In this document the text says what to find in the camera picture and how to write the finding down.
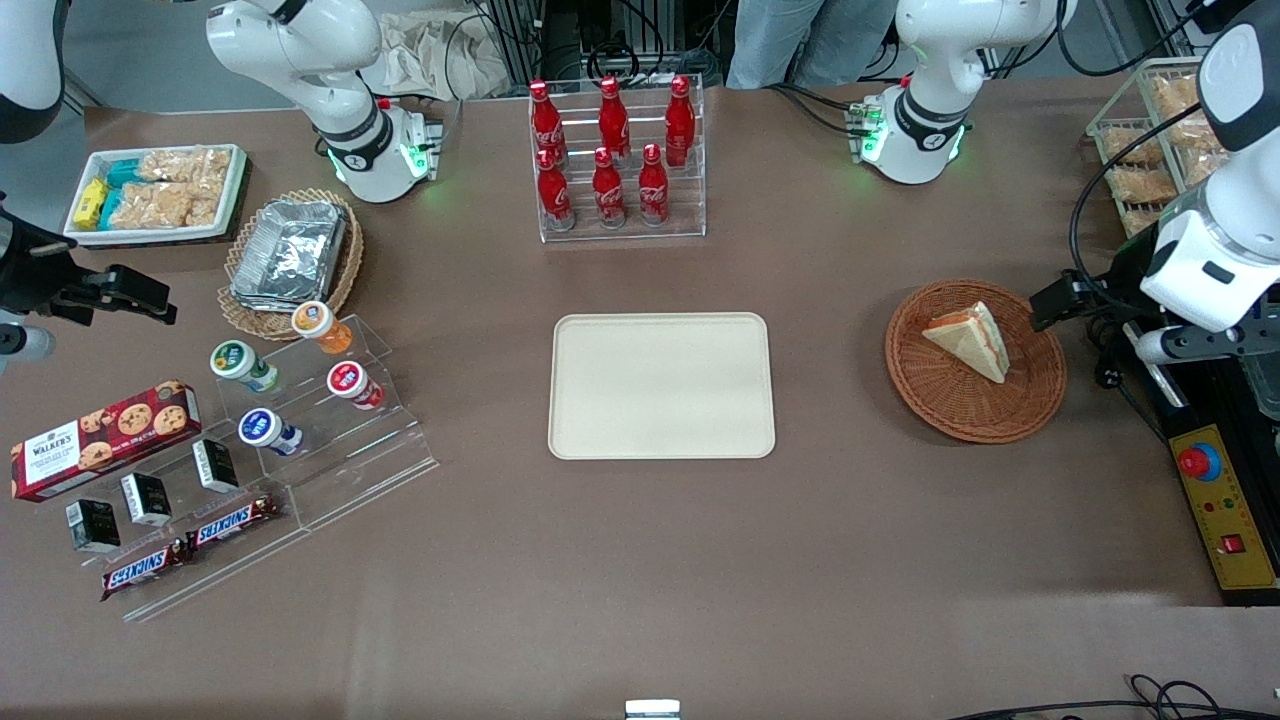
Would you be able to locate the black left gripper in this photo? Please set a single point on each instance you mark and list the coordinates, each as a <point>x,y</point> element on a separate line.
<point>1121,271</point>

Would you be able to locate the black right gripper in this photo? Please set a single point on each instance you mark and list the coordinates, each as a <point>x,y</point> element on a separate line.
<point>30,281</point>

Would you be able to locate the triangular sandwich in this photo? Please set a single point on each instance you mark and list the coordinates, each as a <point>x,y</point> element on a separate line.
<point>975,340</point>

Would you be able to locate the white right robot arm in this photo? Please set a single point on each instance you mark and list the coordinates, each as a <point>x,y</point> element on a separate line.
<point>300,50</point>

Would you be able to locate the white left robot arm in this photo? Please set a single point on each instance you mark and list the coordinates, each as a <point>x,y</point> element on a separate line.
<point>940,60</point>

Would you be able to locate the light tan wicker basket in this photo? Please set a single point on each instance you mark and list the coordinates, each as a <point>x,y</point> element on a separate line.
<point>250,320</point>

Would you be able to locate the brown round wicker basket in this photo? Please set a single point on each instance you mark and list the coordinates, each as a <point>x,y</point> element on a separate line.
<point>960,405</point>

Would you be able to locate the white rectangular snack tray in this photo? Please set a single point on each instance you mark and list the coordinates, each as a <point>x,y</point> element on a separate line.
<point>235,190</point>

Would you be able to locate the beige plastic tray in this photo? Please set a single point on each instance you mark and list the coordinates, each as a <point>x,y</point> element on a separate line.
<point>660,385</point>

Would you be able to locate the teal snack packet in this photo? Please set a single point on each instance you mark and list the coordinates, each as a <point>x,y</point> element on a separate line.
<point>125,173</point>
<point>112,208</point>

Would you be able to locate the yellow snack packet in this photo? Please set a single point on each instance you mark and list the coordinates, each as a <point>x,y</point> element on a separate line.
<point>90,205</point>

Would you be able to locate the clear bag of crisps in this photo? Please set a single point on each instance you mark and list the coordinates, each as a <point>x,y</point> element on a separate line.
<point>165,205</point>
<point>185,165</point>

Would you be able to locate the bagged fried snack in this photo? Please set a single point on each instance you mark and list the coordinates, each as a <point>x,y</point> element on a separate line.
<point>1203,168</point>
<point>1188,132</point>
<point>1142,185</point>
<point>1138,220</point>
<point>1172,95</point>
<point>1132,147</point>

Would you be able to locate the green drink bottle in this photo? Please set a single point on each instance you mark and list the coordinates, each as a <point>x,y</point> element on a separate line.
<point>235,360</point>

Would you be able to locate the red Walkers cookie box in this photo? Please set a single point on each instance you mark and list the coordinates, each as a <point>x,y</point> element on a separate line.
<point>110,435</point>

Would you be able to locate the aluminium foil container stack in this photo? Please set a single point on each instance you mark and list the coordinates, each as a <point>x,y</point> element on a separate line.
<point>290,250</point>

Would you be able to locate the black tabletop machine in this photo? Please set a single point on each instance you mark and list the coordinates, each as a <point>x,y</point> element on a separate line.
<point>1215,400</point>

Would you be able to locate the blue drink bottle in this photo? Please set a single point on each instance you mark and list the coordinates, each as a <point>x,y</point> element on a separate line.
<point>260,427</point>

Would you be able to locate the orange drink bottle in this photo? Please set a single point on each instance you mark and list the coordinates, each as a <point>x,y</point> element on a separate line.
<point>315,320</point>

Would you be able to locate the small black carton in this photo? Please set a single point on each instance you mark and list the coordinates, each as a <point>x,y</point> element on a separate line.
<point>215,466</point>
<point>147,500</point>
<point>93,525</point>

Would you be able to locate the red drink bottle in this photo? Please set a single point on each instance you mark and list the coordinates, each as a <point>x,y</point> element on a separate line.
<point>347,380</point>

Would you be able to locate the Snickers chocolate bar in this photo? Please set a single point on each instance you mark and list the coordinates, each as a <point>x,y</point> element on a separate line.
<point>230,523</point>
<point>140,570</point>

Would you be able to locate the yellow control panel box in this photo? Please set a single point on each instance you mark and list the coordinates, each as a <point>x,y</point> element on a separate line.
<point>1225,520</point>

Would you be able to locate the clear acrylic stepped stand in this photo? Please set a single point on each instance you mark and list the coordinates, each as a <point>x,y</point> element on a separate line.
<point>230,560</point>
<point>370,460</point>

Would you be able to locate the person in blue jeans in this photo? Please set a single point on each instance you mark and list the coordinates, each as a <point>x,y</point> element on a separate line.
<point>800,40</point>

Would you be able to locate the clear acrylic bottle rack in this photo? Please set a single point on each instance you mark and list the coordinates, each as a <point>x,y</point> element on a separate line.
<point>690,200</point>

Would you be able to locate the red cola bottle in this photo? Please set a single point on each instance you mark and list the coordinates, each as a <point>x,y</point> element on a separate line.
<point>680,125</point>
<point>653,190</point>
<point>555,195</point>
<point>608,195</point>
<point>613,120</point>
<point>546,120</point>

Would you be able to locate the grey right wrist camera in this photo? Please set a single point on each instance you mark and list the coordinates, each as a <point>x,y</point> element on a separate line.
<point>25,342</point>

